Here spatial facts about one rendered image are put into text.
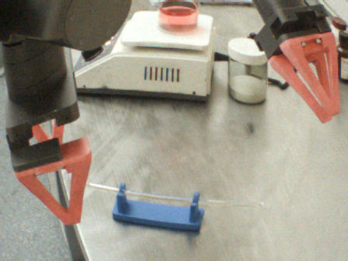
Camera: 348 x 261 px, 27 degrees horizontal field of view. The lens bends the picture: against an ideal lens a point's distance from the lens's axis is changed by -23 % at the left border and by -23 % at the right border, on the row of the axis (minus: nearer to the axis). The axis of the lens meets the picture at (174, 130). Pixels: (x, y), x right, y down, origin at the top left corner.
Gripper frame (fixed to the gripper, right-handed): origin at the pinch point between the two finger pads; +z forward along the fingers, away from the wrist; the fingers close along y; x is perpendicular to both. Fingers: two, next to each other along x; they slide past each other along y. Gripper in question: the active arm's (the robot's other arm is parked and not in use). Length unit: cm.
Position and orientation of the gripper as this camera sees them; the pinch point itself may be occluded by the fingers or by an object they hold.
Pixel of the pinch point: (328, 109)
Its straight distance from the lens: 70.0
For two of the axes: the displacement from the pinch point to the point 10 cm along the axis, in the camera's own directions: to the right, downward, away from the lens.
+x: -9.2, 3.1, -2.3
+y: -1.7, 2.2, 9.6
